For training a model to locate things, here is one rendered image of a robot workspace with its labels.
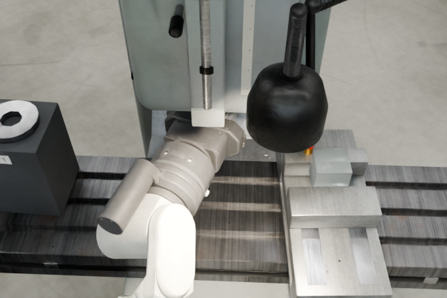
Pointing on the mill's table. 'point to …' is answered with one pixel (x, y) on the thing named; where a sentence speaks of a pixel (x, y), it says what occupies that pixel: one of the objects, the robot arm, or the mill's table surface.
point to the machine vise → (331, 235)
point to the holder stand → (34, 158)
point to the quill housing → (173, 89)
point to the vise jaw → (332, 207)
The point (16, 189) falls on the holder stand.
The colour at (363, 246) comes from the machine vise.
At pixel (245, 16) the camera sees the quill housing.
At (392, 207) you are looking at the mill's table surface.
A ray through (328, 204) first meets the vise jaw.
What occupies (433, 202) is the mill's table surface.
